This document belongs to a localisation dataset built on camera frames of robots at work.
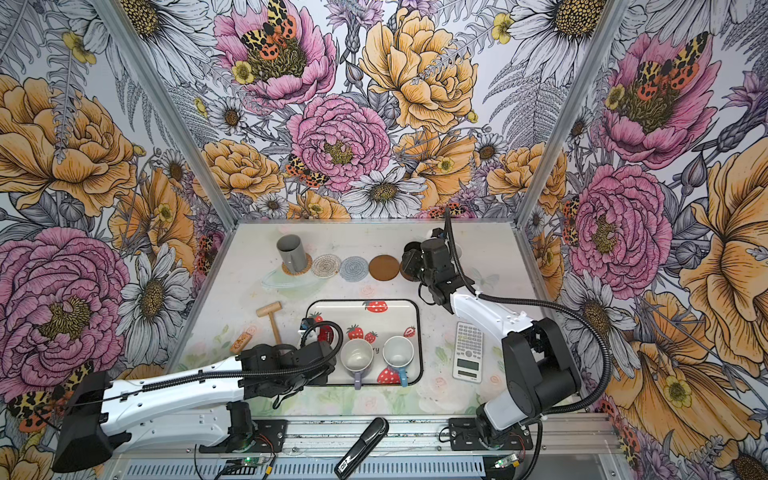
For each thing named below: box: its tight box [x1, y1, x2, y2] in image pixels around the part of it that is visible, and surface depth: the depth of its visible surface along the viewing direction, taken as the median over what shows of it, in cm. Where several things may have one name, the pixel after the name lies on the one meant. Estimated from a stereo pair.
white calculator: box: [452, 321, 484, 384], surface depth 89 cm
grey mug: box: [276, 234, 308, 274], surface depth 102 cm
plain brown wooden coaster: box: [368, 255, 399, 281], surface depth 111 cm
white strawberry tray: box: [305, 299, 424, 386], surface depth 96 cm
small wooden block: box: [230, 332, 253, 355], surface depth 91 cm
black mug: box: [402, 241, 424, 282], surface depth 81 cm
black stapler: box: [334, 417, 390, 480], surface depth 71 cm
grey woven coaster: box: [339, 256, 368, 282], surface depth 110 cm
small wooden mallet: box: [256, 301, 283, 345], surface depth 98 cm
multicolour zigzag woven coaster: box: [312, 253, 341, 279], surface depth 110 cm
